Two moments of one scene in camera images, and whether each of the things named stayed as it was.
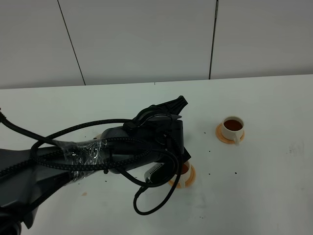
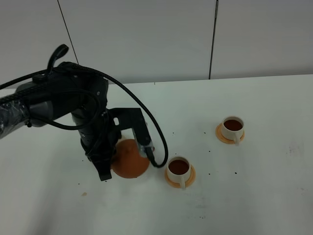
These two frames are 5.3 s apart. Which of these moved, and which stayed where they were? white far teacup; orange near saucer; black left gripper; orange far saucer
Moved: black left gripper
Stayed: orange near saucer; orange far saucer; white far teacup
